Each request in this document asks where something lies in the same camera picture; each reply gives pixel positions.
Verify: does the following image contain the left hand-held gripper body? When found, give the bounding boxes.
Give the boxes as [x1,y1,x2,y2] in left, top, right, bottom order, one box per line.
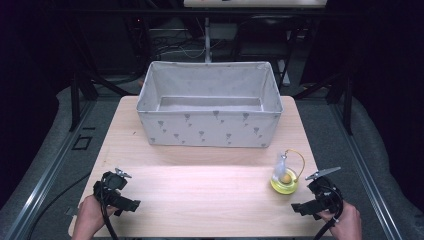
[92,167,133,208]

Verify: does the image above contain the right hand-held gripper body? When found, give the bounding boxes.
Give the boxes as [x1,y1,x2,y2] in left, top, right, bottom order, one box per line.
[304,166,345,215]

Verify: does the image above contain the grey printed fabric storage box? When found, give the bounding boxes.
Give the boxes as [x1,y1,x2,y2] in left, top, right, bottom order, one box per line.
[135,60,284,149]

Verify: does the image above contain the person's left hand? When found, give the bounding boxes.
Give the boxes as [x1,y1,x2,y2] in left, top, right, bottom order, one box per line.
[71,194,119,240]

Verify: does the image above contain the person's right hand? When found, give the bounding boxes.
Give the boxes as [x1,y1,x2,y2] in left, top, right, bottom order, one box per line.
[316,199,363,240]

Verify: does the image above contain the black office chair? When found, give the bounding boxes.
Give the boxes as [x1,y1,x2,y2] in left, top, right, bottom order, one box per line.
[231,13,299,63]

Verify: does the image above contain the white metal pole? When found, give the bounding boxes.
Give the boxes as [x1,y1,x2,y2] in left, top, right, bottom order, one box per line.
[203,16,213,64]

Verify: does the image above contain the white table top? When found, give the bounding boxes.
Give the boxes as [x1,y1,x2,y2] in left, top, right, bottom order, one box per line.
[183,0,328,9]

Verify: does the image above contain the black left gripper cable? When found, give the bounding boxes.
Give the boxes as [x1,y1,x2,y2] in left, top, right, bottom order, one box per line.
[98,181,120,240]

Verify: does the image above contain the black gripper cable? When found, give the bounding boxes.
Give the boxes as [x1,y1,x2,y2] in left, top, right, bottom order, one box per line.
[312,184,345,240]
[98,181,120,240]

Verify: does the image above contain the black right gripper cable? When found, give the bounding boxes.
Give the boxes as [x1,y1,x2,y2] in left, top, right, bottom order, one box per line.
[312,184,345,240]

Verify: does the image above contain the aluminium floor rail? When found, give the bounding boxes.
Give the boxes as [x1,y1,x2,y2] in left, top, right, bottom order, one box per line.
[328,99,404,240]
[2,99,98,240]

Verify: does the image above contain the black cable on floor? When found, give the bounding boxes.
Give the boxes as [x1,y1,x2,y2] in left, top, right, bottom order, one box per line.
[25,171,93,240]

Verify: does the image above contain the black metal stand frame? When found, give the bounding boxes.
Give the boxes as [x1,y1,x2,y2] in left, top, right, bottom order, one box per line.
[289,9,355,136]
[64,9,154,133]

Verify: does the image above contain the tangle of floor cables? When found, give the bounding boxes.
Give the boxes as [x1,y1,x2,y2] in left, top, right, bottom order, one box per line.
[149,28,221,61]

